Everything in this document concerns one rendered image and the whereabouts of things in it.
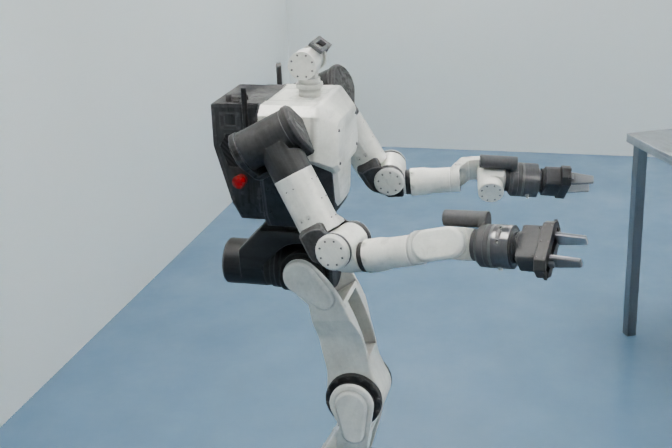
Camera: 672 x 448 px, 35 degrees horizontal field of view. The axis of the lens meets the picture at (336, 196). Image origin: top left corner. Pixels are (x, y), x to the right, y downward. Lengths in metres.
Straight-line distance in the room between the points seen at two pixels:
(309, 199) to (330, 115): 0.23
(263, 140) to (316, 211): 0.19
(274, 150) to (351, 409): 0.73
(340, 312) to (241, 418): 1.34
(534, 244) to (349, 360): 0.73
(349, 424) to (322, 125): 0.77
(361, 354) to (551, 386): 1.51
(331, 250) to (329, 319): 0.39
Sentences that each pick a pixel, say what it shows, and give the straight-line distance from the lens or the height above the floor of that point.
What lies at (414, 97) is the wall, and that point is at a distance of 6.80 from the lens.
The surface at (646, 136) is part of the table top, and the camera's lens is 4.14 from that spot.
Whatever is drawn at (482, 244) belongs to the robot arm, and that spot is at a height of 1.17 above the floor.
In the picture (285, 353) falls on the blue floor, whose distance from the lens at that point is 4.25.
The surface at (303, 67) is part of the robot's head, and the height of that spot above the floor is 1.44.
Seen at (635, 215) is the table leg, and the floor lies 0.51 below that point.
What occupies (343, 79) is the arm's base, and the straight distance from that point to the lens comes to 2.67.
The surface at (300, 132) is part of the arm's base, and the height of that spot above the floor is 1.34.
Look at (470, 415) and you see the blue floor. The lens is 3.82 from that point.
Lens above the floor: 1.94
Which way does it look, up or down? 19 degrees down
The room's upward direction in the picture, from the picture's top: 2 degrees counter-clockwise
